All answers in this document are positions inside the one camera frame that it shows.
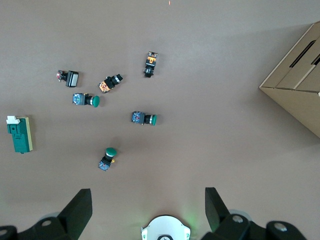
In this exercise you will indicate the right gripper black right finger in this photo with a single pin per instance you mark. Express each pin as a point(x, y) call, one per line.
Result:
point(217, 215)

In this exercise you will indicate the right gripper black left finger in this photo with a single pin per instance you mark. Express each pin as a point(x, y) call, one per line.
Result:
point(75, 215)

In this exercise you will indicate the green load switch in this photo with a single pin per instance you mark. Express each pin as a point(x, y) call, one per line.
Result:
point(21, 135)

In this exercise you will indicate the green mushroom push button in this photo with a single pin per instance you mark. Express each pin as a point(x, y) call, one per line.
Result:
point(140, 117)
point(110, 151)
point(95, 100)

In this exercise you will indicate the brown table mat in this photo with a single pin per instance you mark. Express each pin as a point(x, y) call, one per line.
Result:
point(200, 125)

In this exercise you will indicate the black red push button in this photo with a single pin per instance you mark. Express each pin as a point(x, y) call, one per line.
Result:
point(72, 78)

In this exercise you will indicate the cardboard box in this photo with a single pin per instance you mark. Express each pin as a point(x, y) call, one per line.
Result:
point(295, 100)

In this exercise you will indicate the black selector switch orange block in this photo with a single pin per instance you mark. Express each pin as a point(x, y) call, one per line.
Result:
point(108, 83)

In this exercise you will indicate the black key switch orange block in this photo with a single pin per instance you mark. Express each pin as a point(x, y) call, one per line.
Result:
point(150, 63)

